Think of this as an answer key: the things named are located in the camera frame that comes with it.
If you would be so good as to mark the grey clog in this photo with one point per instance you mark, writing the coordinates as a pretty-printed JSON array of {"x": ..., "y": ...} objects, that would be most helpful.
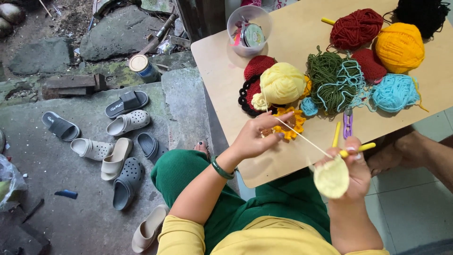
[{"x": 127, "y": 184}]

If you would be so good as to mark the blue plastic piece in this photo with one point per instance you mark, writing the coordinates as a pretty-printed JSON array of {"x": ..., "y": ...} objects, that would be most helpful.
[{"x": 66, "y": 194}]

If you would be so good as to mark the beige slide sandal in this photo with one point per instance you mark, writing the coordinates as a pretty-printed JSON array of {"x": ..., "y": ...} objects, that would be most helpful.
[
  {"x": 148, "y": 228},
  {"x": 115, "y": 161}
]

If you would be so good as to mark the flat grey rock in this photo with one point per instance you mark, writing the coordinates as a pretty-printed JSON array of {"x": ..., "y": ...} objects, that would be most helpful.
[{"x": 42, "y": 56}]

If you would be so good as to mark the red crochet heart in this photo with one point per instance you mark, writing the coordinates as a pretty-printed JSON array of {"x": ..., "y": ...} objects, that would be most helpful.
[{"x": 370, "y": 65}]

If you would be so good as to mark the small pale yellow crochet flower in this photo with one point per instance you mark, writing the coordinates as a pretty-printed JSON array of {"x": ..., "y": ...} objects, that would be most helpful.
[{"x": 260, "y": 102}]

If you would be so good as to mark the orange crochet piece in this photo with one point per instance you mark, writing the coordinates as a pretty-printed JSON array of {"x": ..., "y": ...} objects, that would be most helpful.
[{"x": 307, "y": 87}]

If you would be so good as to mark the dark red yarn ball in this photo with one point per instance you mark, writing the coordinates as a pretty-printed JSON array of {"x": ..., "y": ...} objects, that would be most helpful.
[{"x": 355, "y": 28}]

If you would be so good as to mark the light blue yarn ball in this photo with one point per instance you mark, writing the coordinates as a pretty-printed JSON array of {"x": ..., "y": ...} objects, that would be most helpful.
[{"x": 394, "y": 92}]

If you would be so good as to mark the green bangle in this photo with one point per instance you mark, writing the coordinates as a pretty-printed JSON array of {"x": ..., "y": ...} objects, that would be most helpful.
[{"x": 221, "y": 171}]

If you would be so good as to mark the person's left hand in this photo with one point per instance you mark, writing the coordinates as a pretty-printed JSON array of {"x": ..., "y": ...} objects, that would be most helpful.
[{"x": 249, "y": 140}]

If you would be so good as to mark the yellow crochet sunflower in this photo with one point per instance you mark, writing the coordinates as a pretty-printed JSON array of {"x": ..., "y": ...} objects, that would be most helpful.
[{"x": 295, "y": 129}]

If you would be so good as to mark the round green tin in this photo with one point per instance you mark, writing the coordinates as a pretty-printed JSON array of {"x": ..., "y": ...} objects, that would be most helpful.
[{"x": 254, "y": 35}]

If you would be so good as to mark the pale yellow yarn strand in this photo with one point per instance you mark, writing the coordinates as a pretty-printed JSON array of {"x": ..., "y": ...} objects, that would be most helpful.
[{"x": 304, "y": 138}]

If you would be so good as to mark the person's green trousers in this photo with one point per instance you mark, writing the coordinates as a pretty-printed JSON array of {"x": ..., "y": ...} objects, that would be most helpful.
[{"x": 276, "y": 198}]

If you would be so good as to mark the small blue crochet circle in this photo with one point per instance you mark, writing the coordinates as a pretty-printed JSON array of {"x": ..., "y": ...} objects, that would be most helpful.
[{"x": 309, "y": 107}]

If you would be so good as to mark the pale yellow yarn ball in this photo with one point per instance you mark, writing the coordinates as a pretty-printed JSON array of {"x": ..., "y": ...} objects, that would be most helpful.
[{"x": 283, "y": 83}]

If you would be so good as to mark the metal tin can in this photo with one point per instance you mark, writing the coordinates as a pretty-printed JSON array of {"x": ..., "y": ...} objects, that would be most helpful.
[{"x": 143, "y": 67}]

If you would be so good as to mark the mustard yellow yarn ball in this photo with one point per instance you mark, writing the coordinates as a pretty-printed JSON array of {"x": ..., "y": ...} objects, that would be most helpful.
[{"x": 400, "y": 48}]

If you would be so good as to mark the light blue loose yarn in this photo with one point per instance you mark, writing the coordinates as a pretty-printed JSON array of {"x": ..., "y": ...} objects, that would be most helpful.
[{"x": 350, "y": 76}]

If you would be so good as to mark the black printed slide sandal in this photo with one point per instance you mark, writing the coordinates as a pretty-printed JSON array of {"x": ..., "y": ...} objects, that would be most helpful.
[
  {"x": 62, "y": 127},
  {"x": 127, "y": 102}
]

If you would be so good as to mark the wooden block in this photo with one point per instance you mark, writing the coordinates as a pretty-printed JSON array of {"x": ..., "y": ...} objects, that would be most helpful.
[{"x": 74, "y": 85}]

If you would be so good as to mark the black yarn ball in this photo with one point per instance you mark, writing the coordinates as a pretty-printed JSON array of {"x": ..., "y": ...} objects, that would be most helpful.
[{"x": 423, "y": 16}]

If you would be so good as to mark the black and red crochet piece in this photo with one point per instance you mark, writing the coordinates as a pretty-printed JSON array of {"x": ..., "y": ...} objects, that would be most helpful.
[{"x": 247, "y": 97}]

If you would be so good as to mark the white clog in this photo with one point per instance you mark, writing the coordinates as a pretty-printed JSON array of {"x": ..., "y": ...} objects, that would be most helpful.
[
  {"x": 92, "y": 149},
  {"x": 129, "y": 122}
]

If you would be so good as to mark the pale yellow crochet piece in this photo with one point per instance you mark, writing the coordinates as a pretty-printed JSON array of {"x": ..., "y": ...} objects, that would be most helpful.
[{"x": 331, "y": 180}]

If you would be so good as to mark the person's right hand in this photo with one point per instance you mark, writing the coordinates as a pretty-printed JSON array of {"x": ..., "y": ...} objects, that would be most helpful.
[{"x": 359, "y": 177}]

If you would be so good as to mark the clear plastic bag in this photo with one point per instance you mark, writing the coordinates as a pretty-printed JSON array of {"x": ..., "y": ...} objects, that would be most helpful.
[{"x": 10, "y": 184}]

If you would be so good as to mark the yellow crochet hook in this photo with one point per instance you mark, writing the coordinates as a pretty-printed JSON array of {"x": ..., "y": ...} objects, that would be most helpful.
[
  {"x": 336, "y": 134},
  {"x": 327, "y": 21},
  {"x": 366, "y": 146}
]

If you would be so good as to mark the dark green yarn tangle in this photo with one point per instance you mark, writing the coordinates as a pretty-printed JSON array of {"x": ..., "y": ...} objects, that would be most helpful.
[{"x": 325, "y": 79}]

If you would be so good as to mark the purple plastic clip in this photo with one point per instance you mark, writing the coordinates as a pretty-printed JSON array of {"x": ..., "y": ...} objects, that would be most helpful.
[{"x": 348, "y": 124}]

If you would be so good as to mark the clear plastic container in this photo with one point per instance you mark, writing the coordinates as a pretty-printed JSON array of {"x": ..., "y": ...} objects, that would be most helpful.
[{"x": 247, "y": 49}]

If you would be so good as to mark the pink cloth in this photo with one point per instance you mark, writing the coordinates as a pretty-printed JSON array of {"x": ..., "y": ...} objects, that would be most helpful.
[{"x": 250, "y": 2}]

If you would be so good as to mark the person's left foot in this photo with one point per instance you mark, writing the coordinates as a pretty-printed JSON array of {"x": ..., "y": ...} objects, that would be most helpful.
[{"x": 201, "y": 148}]

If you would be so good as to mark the large grey rock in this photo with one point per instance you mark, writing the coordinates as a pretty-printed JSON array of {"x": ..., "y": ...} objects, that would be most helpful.
[{"x": 120, "y": 33}]

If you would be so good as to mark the dark blue slipper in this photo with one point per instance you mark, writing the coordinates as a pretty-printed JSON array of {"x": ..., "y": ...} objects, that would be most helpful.
[{"x": 148, "y": 145}]

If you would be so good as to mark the person's yellow shirt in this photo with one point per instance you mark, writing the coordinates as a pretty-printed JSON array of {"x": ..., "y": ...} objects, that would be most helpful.
[{"x": 262, "y": 237}]

